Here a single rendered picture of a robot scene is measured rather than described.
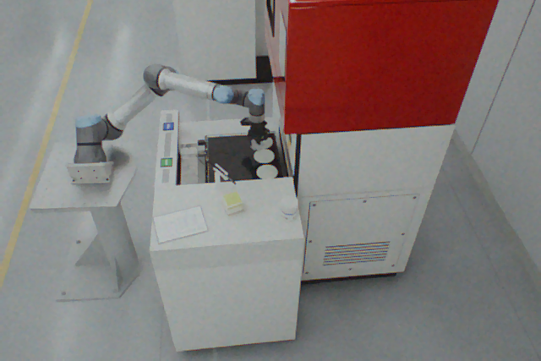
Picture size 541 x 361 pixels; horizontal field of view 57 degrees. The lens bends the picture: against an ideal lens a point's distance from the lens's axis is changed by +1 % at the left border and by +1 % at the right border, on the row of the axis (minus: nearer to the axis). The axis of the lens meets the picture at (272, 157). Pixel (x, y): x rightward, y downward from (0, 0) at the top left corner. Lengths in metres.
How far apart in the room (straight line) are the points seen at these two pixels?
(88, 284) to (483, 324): 2.27
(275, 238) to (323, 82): 0.66
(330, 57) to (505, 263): 2.03
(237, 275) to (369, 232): 0.82
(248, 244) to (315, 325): 1.02
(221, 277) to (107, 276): 1.14
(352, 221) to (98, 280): 1.55
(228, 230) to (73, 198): 0.82
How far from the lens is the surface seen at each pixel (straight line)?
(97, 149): 2.52
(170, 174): 2.32
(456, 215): 3.60
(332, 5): 1.78
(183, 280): 2.23
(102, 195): 2.50
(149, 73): 2.34
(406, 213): 2.65
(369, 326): 2.98
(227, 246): 2.04
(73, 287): 3.23
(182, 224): 2.11
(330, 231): 2.63
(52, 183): 2.64
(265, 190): 2.20
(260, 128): 2.32
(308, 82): 1.93
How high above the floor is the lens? 2.60
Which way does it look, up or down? 44 degrees down
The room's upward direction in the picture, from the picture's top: 1 degrees clockwise
